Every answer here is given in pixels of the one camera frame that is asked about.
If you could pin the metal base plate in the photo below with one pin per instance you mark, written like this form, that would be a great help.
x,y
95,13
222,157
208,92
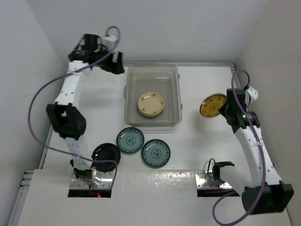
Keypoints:
x,y
99,181
204,180

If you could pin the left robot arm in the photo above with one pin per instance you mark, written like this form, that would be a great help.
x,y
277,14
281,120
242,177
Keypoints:
x,y
64,114

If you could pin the teal patterned plate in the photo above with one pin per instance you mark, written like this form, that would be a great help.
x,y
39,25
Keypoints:
x,y
156,153
130,140

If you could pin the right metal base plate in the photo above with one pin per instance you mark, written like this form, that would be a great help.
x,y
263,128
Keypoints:
x,y
204,180

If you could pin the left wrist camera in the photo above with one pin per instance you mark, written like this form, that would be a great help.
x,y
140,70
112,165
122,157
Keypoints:
x,y
109,42

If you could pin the yellow patterned plate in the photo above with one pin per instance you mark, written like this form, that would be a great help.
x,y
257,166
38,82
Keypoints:
x,y
210,106

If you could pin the cream plate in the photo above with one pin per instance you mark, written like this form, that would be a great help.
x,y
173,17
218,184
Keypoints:
x,y
151,103

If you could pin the lime green plate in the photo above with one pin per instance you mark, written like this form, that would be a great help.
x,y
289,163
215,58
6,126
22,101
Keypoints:
x,y
151,115

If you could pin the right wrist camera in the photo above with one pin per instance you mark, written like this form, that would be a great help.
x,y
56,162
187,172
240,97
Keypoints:
x,y
252,93

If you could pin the clear plastic bin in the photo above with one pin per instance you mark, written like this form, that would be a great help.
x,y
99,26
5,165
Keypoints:
x,y
162,79

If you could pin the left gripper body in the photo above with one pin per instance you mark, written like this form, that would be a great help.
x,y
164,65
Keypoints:
x,y
107,65

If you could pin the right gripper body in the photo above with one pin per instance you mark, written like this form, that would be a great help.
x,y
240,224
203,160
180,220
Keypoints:
x,y
226,110

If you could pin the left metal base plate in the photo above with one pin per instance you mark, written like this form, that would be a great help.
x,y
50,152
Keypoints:
x,y
99,181

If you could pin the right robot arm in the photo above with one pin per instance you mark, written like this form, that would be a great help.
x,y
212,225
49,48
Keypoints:
x,y
265,192

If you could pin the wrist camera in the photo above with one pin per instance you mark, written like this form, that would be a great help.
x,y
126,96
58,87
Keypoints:
x,y
109,42
252,93

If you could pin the black plate left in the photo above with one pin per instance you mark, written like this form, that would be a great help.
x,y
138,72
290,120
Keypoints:
x,y
106,151

